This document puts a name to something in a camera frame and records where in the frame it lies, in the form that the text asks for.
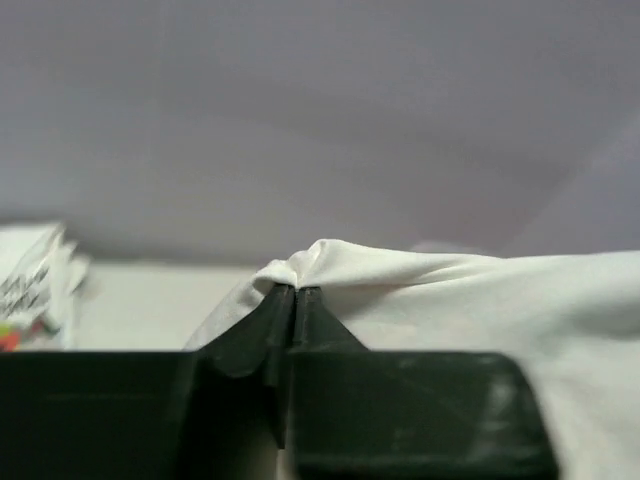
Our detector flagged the folded white printed t-shirts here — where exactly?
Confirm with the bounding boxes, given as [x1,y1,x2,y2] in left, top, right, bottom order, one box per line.
[1,223,90,352]

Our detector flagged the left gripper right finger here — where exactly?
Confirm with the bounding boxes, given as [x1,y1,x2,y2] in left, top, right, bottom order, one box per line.
[289,288,559,479]

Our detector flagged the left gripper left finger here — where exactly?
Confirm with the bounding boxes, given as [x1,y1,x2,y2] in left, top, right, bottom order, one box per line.
[1,284,293,479]

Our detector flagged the white coca-cola t-shirt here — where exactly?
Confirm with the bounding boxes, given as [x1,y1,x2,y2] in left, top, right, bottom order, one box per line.
[186,239,639,479]

